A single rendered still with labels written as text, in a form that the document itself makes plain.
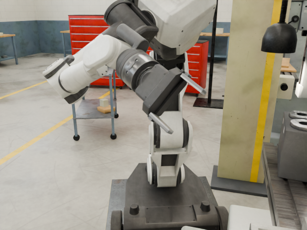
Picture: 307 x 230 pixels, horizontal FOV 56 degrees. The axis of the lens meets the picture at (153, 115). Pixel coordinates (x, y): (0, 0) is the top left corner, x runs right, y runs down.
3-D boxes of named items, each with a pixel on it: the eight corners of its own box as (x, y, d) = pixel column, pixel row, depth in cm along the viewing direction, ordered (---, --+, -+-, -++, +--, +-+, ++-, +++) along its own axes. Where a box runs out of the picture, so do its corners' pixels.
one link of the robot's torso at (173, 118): (151, 148, 141) (148, 55, 145) (186, 147, 142) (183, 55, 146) (152, 148, 125) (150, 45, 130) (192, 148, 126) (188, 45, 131)
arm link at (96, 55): (113, 54, 66) (76, 75, 74) (138, 63, 73) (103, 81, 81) (109, 29, 67) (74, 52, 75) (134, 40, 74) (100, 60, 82)
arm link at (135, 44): (114, 81, 66) (91, 58, 73) (144, 89, 75) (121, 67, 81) (139, 38, 63) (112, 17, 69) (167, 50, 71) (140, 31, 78)
